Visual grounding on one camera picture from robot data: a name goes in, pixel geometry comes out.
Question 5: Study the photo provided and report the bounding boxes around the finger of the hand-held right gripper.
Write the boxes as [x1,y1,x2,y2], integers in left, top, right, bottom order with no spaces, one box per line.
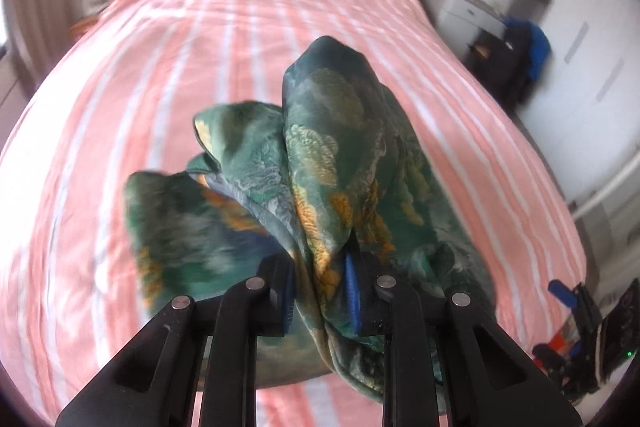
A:
[532,342,576,373]
[547,279,583,308]

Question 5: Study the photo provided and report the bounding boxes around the green printed jacket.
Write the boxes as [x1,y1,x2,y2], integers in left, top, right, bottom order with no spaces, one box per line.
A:
[122,36,498,405]

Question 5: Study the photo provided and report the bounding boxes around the black chair with blue cloth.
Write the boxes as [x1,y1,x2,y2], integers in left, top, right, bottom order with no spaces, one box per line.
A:
[470,24,536,108]

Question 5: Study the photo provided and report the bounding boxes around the blue cloth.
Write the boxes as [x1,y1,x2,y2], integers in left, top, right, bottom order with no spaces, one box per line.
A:
[505,19,553,82]

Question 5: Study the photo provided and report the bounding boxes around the multicoloured striped mat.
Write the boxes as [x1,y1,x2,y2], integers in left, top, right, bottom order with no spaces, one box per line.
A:
[550,322,581,358]

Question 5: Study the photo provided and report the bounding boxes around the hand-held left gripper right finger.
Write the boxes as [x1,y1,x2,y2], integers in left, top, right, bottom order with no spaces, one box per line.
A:
[342,252,583,427]

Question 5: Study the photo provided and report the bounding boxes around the white bedside cabinet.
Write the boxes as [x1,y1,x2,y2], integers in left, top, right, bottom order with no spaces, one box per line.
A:
[417,0,506,58]

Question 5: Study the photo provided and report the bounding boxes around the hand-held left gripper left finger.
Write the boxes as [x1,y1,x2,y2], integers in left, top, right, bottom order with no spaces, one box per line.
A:
[55,254,296,427]

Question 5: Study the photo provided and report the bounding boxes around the wooden nightstand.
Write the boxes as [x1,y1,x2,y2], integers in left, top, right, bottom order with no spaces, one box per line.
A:
[67,14,101,40]

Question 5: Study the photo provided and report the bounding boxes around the white pipe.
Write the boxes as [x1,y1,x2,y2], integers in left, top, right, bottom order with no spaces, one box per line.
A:
[570,157,640,220]

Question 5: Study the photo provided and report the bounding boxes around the pink striped bed cover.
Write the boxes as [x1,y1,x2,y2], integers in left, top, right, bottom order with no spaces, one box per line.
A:
[0,0,588,427]

